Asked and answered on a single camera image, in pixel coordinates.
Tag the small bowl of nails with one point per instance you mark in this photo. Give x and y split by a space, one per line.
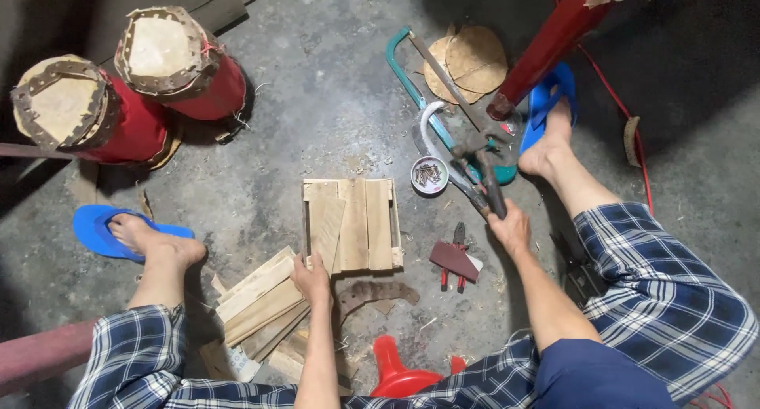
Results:
429 175

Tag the person's right hand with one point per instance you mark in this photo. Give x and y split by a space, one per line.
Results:
515 231

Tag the blue plaid shorts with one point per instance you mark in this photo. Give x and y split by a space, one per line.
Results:
659 302

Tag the cardboard piece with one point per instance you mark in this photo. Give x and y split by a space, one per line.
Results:
231 361

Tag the pink pipe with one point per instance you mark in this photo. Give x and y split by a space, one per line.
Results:
41 355

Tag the curved leather scrap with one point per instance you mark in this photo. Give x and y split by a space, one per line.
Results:
631 140

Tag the person's right fingers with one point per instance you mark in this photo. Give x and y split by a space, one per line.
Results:
514 212

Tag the teal frame hacksaw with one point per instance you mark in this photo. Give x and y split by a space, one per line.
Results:
436 112

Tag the blue shirt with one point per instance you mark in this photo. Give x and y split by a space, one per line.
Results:
594 376

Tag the wooden slat crate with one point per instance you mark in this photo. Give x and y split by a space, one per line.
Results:
365 225

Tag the person's right leg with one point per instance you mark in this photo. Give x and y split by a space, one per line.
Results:
564 159

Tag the person's left leg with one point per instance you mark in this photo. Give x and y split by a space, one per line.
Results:
157 260

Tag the person's left hand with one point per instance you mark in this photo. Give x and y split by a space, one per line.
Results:
313 284

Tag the brown punched leather strip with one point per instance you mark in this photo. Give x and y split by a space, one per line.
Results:
377 292

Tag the pile of wooden slats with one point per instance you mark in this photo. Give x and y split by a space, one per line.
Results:
264 305

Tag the maroon leather piece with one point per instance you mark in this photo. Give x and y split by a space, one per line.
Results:
453 259

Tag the round hide pieces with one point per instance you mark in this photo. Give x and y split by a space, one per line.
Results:
472 61

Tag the thin metal rod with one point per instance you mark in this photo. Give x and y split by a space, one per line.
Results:
32 150

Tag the red plastic stool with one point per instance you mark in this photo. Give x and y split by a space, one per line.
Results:
401 376

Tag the blue flip-flop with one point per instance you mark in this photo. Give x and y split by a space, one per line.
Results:
92 231
543 103

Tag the person's left fingers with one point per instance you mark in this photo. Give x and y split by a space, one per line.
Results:
313 263

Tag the sickle with curved blade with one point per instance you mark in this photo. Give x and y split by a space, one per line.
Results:
428 140

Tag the black metal tool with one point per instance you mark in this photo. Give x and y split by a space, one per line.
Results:
573 269

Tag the person's leg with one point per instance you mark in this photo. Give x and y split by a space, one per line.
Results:
157 260
564 159

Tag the wooden slat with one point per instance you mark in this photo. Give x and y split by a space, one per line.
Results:
325 231

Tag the red drum with hide top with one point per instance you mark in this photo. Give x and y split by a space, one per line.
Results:
184 64
89 115

